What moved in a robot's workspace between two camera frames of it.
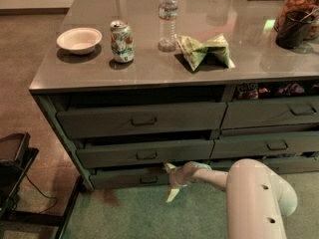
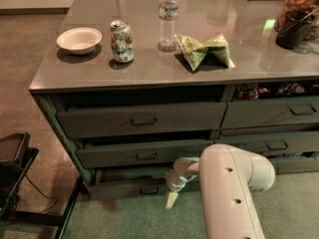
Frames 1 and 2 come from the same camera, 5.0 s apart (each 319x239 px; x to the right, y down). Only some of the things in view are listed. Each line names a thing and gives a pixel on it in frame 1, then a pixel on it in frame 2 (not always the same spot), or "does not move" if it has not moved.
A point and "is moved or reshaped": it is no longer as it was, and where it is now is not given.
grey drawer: (242, 115) does not move
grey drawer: (102, 178) is moved or reshaped
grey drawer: (283, 166) does not move
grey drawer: (112, 153) does not move
